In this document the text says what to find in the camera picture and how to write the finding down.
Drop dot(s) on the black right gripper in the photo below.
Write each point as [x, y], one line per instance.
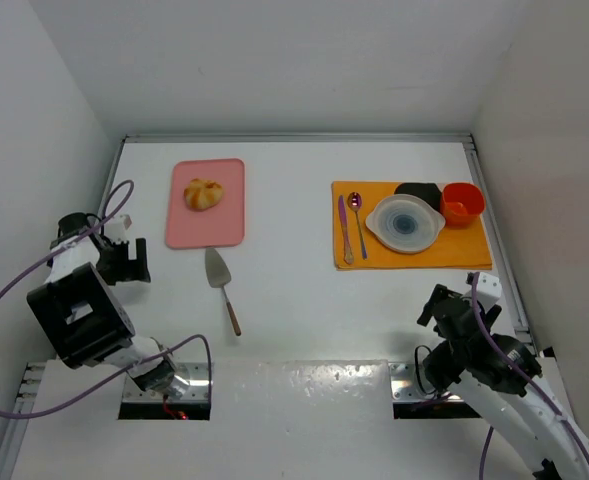
[437, 304]

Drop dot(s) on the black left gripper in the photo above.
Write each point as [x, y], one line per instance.
[128, 263]

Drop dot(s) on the golden bread roll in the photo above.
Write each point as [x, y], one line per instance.
[202, 195]

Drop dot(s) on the metal cake server wooden handle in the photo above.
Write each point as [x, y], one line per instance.
[219, 276]

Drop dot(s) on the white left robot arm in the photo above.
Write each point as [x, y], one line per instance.
[83, 319]

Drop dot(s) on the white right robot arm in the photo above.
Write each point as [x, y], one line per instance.
[501, 380]

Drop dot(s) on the orange placemat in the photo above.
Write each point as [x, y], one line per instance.
[456, 247]

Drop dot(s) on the clear glass plate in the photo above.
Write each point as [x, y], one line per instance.
[405, 224]

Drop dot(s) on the orange cup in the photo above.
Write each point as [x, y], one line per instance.
[461, 204]

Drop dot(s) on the pink cutting board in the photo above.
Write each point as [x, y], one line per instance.
[220, 226]

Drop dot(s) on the purple iridescent knife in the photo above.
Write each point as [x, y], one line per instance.
[348, 253]

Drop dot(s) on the black coaster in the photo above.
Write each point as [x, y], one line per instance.
[430, 193]

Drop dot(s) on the purple iridescent spoon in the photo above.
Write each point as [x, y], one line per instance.
[355, 204]

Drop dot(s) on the white foam front panel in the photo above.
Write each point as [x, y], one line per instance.
[271, 420]

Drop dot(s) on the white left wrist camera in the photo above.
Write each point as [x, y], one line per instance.
[115, 230]

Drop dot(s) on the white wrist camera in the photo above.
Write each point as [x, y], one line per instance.
[115, 230]
[488, 289]

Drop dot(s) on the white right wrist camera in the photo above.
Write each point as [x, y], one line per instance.
[488, 289]

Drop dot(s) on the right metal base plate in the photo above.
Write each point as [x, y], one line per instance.
[407, 390]

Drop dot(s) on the metal base plate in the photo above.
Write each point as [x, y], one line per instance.
[407, 390]
[189, 384]

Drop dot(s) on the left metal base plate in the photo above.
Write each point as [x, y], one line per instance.
[189, 384]

